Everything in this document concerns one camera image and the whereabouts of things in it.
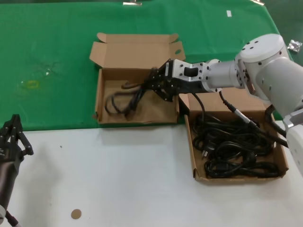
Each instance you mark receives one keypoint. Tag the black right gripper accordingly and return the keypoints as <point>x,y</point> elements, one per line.
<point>187,87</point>

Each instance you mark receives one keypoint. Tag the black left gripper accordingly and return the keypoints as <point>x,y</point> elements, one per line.
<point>9,170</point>

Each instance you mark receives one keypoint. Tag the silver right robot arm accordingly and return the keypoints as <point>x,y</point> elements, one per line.
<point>260,61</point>

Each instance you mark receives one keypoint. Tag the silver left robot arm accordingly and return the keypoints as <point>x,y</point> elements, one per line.
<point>2,211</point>

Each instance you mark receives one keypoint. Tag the cardboard box with oval hole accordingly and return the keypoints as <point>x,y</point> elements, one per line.
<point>118,49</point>

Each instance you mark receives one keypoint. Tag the cardboard box with round hole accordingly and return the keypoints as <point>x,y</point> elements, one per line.
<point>213,105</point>

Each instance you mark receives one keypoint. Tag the clear plastic scrap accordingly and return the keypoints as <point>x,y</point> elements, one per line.
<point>48,73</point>

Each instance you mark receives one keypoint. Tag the metal cloth clip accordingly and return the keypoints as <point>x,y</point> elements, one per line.
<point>132,3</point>
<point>258,2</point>

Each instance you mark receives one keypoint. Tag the small white label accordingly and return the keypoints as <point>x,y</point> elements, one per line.
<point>228,13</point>

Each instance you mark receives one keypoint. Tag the round brown cardboard disc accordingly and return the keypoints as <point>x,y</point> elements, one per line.
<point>76,214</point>

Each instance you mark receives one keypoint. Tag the green table cloth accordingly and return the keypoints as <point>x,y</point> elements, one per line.
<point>47,35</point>

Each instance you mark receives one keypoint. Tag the small clear plastic bag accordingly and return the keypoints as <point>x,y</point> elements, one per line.
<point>294,45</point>

